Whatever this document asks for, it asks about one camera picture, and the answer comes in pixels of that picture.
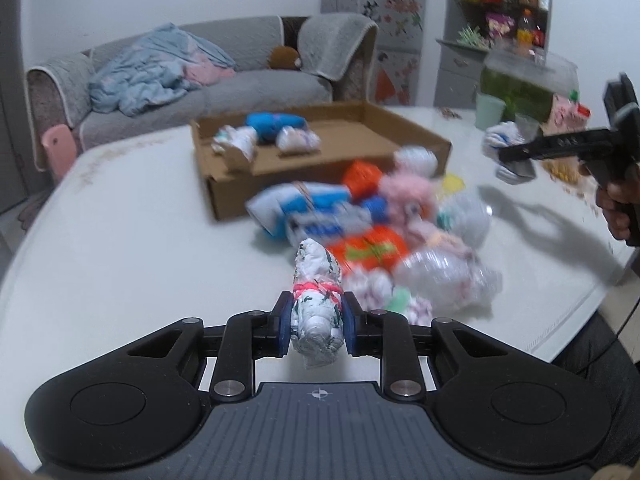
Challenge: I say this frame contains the grey sofa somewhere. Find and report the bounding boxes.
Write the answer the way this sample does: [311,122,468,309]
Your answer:
[26,11,379,171]

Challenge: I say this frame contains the purple snack bag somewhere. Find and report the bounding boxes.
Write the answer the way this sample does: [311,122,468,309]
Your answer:
[487,14,516,38]

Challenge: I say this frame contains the white grey cloth bundle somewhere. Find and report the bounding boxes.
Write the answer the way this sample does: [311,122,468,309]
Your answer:
[482,121,538,183]

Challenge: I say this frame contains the orange drink bottle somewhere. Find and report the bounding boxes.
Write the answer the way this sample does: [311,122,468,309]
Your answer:
[516,9,535,45]

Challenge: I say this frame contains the light green cup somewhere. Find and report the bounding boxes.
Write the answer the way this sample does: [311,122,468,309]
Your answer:
[475,92,507,131]

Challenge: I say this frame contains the person's dark trousers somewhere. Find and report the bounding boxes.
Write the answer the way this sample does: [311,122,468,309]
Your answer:
[552,305,640,466]

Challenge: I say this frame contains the orange plastic bag bundle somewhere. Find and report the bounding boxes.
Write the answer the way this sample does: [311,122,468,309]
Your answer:
[342,160,383,198]

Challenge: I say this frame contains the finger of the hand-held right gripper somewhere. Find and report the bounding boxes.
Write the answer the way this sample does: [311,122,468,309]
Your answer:
[497,129,610,163]

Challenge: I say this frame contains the grey quilted sofa throw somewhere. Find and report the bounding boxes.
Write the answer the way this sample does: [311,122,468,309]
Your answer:
[297,11,379,83]

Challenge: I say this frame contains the white purple patterned bundle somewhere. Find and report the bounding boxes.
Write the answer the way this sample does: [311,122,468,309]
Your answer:
[276,126,321,153]

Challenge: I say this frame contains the grey shelf cabinet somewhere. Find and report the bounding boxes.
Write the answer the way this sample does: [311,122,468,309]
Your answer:
[434,0,556,109]

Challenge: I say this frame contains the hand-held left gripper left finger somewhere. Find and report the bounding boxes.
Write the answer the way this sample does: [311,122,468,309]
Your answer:
[112,294,293,403]

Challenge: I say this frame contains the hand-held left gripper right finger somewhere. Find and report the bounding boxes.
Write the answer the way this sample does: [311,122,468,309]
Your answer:
[342,292,523,403]

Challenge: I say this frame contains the orange printed bag bundle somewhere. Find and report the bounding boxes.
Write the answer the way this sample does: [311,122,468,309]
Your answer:
[330,227,411,276]

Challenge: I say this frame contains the person's right hand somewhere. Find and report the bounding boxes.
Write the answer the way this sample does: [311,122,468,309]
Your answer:
[579,159,633,247]

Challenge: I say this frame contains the red white snack packet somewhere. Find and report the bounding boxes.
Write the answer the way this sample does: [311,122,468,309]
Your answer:
[550,91,591,133]

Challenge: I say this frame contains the large clear plastic bag bundle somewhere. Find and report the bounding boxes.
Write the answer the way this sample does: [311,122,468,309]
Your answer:
[395,247,503,313]

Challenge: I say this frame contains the white patterned bundle pink band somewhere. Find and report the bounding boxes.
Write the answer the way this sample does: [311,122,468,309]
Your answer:
[289,239,347,370]

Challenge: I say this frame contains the pink and blue fluffy sock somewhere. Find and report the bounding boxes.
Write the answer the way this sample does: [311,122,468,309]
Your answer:
[360,172,441,233]

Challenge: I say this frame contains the floral printed refrigerator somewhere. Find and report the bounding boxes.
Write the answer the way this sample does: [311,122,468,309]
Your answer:
[320,0,430,106]

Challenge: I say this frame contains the white blue printed bundle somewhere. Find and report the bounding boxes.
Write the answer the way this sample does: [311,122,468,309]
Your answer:
[285,207,373,246]

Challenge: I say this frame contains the light blue blanket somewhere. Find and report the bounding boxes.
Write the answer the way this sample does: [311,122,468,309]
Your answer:
[89,22,236,116]

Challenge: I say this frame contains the white plastic bag bundle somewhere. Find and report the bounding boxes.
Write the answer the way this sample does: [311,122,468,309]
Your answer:
[394,146,438,177]

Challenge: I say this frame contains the glass fish tank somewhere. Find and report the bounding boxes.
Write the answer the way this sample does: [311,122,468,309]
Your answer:
[479,47,580,123]

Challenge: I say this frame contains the blue white sock bundle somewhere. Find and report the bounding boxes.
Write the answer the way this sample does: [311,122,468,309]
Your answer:
[246,182,353,241]

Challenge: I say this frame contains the green artificial plant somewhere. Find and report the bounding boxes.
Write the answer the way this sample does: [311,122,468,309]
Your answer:
[456,24,488,48]

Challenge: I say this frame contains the black cable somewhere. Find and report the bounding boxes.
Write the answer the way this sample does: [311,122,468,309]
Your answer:
[575,260,640,376]

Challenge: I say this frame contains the cardboard box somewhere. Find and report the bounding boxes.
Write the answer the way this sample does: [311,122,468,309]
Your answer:
[190,101,453,221]

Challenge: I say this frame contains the brown plush toy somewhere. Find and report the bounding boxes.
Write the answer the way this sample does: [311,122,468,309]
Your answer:
[268,46,303,71]

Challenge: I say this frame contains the green white bundle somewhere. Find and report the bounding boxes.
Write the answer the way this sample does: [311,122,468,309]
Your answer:
[387,287,433,326]

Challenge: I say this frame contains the white patterned sock bundle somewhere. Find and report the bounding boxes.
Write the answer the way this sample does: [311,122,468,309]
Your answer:
[211,126,258,163]

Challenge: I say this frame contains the pink cloth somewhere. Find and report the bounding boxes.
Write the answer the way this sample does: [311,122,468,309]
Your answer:
[182,52,236,86]

